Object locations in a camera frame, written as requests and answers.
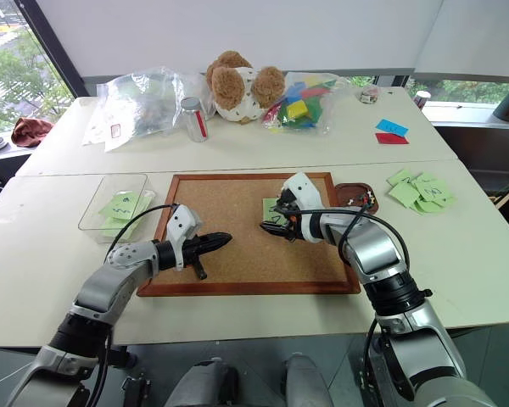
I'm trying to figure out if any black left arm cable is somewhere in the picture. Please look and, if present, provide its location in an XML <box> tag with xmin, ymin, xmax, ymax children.
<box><xmin>91</xmin><ymin>203</ymin><xmax>180</xmax><ymax>407</ymax></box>

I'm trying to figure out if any clear plastic bag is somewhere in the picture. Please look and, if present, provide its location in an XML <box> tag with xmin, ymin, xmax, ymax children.
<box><xmin>81</xmin><ymin>66</ymin><xmax>205</xmax><ymax>153</ymax></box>

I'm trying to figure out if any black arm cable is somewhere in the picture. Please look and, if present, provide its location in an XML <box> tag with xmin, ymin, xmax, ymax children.
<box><xmin>297</xmin><ymin>206</ymin><xmax>411</xmax><ymax>272</ymax></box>
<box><xmin>91</xmin><ymin>203</ymin><xmax>180</xmax><ymax>407</ymax></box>

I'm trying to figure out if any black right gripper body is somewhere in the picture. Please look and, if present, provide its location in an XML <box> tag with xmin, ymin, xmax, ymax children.
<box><xmin>275</xmin><ymin>189</ymin><xmax>303</xmax><ymax>242</ymax></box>

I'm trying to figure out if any small clear pin container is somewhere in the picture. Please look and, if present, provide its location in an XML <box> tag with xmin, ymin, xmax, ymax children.
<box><xmin>359</xmin><ymin>85</ymin><xmax>382</xmax><ymax>104</ymax></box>

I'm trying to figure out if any blue sticky note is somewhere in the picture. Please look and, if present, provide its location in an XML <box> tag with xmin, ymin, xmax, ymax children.
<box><xmin>374</xmin><ymin>118</ymin><xmax>410</xmax><ymax>134</ymax></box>

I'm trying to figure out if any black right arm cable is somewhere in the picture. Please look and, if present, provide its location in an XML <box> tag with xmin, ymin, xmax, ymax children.
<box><xmin>297</xmin><ymin>206</ymin><xmax>411</xmax><ymax>272</ymax></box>

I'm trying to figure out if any bag of coloured blocks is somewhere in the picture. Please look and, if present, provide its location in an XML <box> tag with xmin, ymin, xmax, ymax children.
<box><xmin>260</xmin><ymin>70</ymin><xmax>345</xmax><ymax>137</ymax></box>

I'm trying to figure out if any brown wooden tray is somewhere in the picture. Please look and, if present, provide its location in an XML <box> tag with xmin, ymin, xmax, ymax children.
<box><xmin>333</xmin><ymin>181</ymin><xmax>381</xmax><ymax>214</ymax></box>

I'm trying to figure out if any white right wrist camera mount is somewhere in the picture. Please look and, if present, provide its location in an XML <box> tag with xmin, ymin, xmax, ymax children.
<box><xmin>279</xmin><ymin>171</ymin><xmax>324</xmax><ymax>213</ymax></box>

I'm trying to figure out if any clear jar with grey lid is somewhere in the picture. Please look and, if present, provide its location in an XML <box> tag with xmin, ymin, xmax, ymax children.
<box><xmin>180</xmin><ymin>97</ymin><xmax>210</xmax><ymax>143</ymax></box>

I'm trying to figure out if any green sticky note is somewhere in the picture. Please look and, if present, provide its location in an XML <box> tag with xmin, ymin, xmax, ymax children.
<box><xmin>414</xmin><ymin>177</ymin><xmax>454</xmax><ymax>203</ymax></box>
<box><xmin>99</xmin><ymin>215</ymin><xmax>141</xmax><ymax>239</ymax></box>
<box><xmin>388</xmin><ymin>179</ymin><xmax>422</xmax><ymax>209</ymax></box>
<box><xmin>411</xmin><ymin>194</ymin><xmax>457</xmax><ymax>216</ymax></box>
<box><xmin>387</xmin><ymin>169</ymin><xmax>413</xmax><ymax>188</ymax></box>
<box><xmin>98</xmin><ymin>192</ymin><xmax>138</xmax><ymax>221</ymax></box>
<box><xmin>262</xmin><ymin>198</ymin><xmax>290</xmax><ymax>226</ymax></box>

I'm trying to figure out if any grey rounded robot knee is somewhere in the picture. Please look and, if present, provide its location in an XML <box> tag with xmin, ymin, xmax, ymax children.
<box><xmin>164</xmin><ymin>358</ymin><xmax>239</xmax><ymax>407</ymax></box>
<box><xmin>284</xmin><ymin>353</ymin><xmax>324</xmax><ymax>407</ymax></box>

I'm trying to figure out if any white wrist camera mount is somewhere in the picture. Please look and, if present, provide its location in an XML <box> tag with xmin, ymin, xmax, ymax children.
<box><xmin>165</xmin><ymin>203</ymin><xmax>204</xmax><ymax>271</ymax></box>
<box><xmin>279</xmin><ymin>171</ymin><xmax>324</xmax><ymax>213</ymax></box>

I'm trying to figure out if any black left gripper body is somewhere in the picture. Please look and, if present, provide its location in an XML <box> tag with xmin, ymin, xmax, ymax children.
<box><xmin>181</xmin><ymin>236</ymin><xmax>209</xmax><ymax>282</ymax></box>

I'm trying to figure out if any red drink can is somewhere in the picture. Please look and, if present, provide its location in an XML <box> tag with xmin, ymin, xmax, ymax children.
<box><xmin>412</xmin><ymin>89</ymin><xmax>432</xmax><ymax>110</ymax></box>

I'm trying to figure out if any brown and white plush toy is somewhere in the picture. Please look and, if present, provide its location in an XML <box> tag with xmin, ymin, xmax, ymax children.
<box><xmin>205</xmin><ymin>50</ymin><xmax>287</xmax><ymax>125</ymax></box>

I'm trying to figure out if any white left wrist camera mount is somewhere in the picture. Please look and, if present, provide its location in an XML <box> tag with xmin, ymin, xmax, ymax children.
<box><xmin>165</xmin><ymin>203</ymin><xmax>204</xmax><ymax>271</ymax></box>

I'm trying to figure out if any dark red cloth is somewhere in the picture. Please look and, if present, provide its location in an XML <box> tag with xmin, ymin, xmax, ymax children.
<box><xmin>10</xmin><ymin>117</ymin><xmax>53</xmax><ymax>148</ymax></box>

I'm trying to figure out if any clear plastic box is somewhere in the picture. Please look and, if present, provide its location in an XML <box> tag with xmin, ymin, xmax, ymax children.
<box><xmin>77</xmin><ymin>173</ymin><xmax>149</xmax><ymax>245</ymax></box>

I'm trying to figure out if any red sticky note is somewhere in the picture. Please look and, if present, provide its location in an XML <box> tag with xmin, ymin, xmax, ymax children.
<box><xmin>374</xmin><ymin>131</ymin><xmax>410</xmax><ymax>147</ymax></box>

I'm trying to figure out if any wood-framed cork board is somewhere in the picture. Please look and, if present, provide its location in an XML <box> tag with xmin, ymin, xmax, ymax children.
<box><xmin>137</xmin><ymin>171</ymin><xmax>362</xmax><ymax>298</ymax></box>

